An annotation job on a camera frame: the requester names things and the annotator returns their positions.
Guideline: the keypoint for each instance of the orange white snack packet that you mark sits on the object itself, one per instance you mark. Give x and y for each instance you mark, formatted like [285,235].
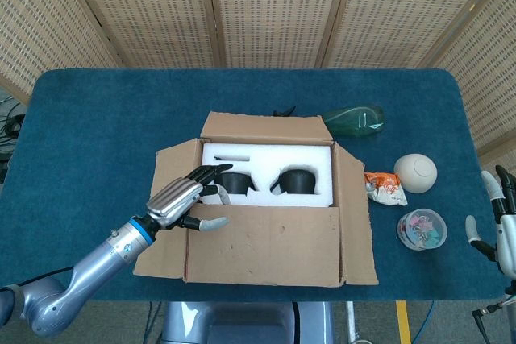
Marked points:
[387,190]

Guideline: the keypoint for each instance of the green plastic spray bottle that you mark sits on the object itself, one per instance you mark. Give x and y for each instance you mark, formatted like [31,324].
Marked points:
[354,122]

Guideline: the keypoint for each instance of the red cardboard shipping box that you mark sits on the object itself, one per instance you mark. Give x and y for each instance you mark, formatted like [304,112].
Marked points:
[262,247]

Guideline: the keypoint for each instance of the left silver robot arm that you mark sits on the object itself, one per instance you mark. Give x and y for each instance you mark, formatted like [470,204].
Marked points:
[92,263]

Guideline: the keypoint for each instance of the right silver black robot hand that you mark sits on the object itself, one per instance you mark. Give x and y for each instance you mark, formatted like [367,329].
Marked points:
[508,231]

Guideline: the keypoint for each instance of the woven bamboo folding screen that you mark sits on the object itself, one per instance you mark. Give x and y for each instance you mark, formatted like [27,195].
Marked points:
[274,9]

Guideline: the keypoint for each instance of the black cup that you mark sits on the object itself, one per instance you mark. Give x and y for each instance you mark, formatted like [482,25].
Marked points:
[234,183]
[296,181]

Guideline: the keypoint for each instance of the grey robot torso base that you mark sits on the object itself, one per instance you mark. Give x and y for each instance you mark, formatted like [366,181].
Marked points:
[242,324]

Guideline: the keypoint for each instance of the blue carpet table mat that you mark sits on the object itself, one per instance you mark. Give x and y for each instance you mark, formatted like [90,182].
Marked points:
[101,138]

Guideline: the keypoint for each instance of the white foam insert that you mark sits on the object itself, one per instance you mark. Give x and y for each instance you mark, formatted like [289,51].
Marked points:
[266,154]

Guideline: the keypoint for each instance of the beige round ball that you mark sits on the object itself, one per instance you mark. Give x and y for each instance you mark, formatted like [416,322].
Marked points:
[417,172]

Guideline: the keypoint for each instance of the clear tub of binder clips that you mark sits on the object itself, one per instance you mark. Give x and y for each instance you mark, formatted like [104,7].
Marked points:
[421,229]

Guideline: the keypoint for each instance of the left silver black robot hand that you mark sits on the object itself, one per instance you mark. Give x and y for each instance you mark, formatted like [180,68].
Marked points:
[173,201]

